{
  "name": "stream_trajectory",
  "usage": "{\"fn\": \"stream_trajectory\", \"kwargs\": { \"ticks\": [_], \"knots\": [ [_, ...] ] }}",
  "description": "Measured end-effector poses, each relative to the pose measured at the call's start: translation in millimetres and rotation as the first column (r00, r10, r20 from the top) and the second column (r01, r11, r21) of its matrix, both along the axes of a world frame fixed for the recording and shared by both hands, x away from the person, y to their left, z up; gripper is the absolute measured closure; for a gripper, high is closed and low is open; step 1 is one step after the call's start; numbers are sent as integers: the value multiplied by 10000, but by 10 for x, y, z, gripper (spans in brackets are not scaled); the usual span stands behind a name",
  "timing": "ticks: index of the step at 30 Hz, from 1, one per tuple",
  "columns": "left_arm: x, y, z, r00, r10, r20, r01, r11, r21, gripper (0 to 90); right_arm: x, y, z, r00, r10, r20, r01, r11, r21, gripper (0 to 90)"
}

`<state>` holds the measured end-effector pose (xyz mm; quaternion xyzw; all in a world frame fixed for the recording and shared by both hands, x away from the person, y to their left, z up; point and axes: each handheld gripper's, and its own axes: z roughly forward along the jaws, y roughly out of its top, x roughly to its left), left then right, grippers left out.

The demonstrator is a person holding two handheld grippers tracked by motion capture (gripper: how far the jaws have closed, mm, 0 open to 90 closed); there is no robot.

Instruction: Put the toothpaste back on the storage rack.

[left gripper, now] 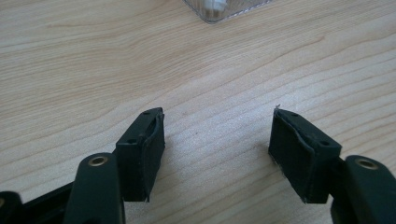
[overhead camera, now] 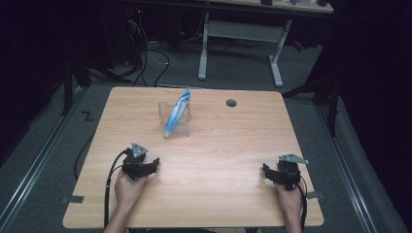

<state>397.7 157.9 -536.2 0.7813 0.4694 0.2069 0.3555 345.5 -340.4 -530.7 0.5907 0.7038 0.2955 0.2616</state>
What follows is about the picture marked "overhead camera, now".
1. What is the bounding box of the person's right hand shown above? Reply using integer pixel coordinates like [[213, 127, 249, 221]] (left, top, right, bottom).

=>
[[274, 181, 307, 217]]

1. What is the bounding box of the blue white toothpaste tube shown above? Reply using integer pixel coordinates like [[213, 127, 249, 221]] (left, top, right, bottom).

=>
[[163, 87, 192, 139]]

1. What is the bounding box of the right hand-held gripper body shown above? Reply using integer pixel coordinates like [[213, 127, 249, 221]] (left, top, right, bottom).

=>
[[274, 152, 310, 191]]

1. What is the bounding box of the black floor cable loop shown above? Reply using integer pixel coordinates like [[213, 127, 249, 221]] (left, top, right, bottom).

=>
[[153, 49, 171, 88]]

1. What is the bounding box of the black cable beside table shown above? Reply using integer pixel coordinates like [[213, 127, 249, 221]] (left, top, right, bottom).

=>
[[73, 130, 97, 181]]

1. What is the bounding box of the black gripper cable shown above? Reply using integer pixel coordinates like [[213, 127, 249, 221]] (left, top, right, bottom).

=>
[[103, 149, 129, 228], [296, 174, 309, 233]]

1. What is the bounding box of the black floor cable bundle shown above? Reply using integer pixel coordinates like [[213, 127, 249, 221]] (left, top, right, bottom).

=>
[[124, 18, 151, 87]]

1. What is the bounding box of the person's left hand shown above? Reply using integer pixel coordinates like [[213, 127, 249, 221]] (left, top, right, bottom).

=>
[[114, 169, 149, 212]]

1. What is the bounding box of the desk with white legs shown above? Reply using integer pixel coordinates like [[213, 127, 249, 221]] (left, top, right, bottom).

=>
[[197, 0, 334, 88]]

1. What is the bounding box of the black stand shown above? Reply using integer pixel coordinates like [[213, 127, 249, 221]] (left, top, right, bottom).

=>
[[60, 56, 93, 117], [281, 72, 342, 138]]

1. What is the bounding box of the metal floor rail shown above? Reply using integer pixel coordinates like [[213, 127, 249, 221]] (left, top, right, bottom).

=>
[[0, 86, 86, 229], [315, 103, 379, 233]]

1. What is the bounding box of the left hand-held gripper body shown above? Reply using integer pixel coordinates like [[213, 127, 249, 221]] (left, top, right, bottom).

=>
[[120, 142, 153, 182]]

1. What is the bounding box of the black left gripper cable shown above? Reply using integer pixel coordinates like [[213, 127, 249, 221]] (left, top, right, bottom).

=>
[[103, 149, 129, 228]]

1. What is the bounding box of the grey tape piece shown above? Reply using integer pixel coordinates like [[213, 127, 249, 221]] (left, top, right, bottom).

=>
[[60, 194, 85, 204], [306, 190, 326, 200]]

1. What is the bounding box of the clear plastic container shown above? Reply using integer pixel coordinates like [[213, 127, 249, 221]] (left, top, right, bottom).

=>
[[157, 99, 192, 141]]

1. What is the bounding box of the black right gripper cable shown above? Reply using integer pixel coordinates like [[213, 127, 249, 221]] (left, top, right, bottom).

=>
[[296, 174, 309, 233]]

